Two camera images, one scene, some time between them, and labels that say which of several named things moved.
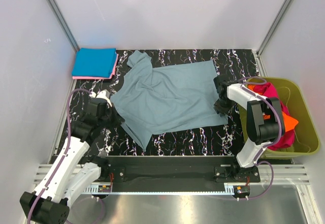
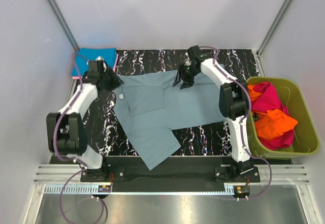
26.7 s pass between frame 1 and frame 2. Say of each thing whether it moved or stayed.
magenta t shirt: stayed
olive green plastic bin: stayed
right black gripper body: moved
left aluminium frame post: stayed
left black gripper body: moved
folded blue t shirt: stayed
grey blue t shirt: moved
